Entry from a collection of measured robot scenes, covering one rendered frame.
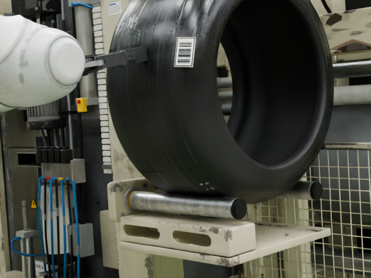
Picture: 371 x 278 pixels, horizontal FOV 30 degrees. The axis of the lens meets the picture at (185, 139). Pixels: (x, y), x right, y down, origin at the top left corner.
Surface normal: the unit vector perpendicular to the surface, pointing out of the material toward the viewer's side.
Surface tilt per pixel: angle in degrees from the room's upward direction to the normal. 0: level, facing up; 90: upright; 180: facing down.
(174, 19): 64
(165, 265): 90
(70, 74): 87
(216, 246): 90
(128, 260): 90
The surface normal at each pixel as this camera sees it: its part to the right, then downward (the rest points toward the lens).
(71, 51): 0.77, 0.02
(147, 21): -0.65, -0.41
